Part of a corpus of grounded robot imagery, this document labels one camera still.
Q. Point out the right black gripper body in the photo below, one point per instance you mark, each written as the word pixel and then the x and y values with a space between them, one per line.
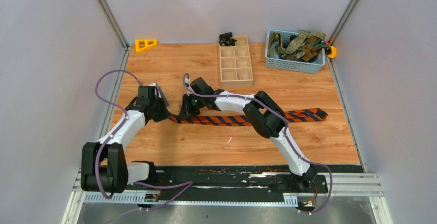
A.
pixel 195 101

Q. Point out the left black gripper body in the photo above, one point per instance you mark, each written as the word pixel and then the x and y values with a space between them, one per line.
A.
pixel 161 112

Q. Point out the orange navy striped tie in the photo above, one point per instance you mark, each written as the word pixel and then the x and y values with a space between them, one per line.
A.
pixel 295 116

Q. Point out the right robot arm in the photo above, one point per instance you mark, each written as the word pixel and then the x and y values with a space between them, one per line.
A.
pixel 266 117

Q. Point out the grey building baseplate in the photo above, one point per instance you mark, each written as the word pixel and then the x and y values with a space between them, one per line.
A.
pixel 162 96

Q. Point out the wooden compartment box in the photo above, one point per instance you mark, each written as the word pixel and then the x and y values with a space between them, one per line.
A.
pixel 236 69

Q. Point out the rolled black tie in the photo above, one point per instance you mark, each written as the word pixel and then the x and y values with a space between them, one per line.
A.
pixel 226 39

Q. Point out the blue plastic basket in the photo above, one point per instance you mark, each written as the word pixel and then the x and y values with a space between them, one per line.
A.
pixel 304 67

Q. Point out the olive patterned tie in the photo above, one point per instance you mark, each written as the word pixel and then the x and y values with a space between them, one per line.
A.
pixel 276 40

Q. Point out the brown teal patterned tie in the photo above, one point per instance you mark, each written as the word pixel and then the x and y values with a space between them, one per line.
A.
pixel 306 48

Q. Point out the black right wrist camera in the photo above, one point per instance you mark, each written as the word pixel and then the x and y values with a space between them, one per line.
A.
pixel 199 86

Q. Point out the yellow triangle bracket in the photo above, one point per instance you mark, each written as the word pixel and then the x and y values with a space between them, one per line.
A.
pixel 144 44

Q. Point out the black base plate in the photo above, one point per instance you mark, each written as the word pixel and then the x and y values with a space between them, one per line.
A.
pixel 260 183

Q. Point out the yellow orange corner bracket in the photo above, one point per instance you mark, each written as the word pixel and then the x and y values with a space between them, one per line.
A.
pixel 332 50

